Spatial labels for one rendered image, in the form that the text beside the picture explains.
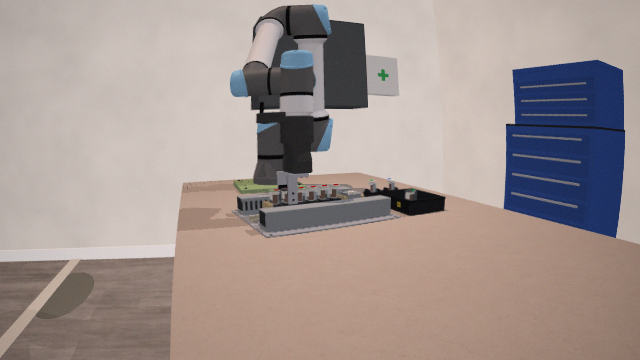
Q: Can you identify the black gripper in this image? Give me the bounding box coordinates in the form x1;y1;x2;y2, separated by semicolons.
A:
256;95;315;204

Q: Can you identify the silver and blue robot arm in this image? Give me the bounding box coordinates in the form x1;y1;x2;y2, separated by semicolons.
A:
230;4;333;185

